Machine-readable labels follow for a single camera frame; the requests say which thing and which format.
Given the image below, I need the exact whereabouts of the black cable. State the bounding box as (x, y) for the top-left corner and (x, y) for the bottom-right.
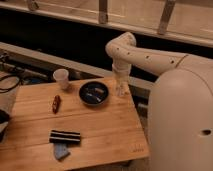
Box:
(0, 73), (23, 94)

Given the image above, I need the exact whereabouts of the black white striped cloth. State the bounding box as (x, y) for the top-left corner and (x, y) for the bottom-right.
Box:
(49, 130), (81, 144)

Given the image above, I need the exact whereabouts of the metal bracket right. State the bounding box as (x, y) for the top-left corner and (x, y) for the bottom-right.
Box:
(157, 0), (176, 35)

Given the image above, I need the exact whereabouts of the white and yellow gripper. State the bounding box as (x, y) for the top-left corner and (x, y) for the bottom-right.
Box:
(112, 64), (131, 96)

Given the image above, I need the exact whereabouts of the red pocket knife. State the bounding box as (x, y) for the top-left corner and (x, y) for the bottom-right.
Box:
(52, 95), (61, 114)

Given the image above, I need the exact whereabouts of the dark object at left edge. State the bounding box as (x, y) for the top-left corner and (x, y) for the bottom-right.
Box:
(0, 109), (12, 144)

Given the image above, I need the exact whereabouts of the dark ceramic bowl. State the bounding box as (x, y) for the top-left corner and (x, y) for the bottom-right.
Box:
(79, 81), (109, 106)

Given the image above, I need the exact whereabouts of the metal bracket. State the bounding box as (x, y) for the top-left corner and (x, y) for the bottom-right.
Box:
(98, 0), (108, 24)
(157, 0), (176, 35)

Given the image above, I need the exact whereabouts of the metal bracket middle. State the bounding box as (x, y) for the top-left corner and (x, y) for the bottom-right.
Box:
(98, 0), (108, 24)

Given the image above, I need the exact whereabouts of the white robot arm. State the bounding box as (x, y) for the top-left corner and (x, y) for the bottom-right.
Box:
(105, 32), (213, 171)

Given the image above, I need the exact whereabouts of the white plastic cup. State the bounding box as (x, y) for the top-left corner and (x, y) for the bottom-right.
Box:
(53, 69), (69, 90)

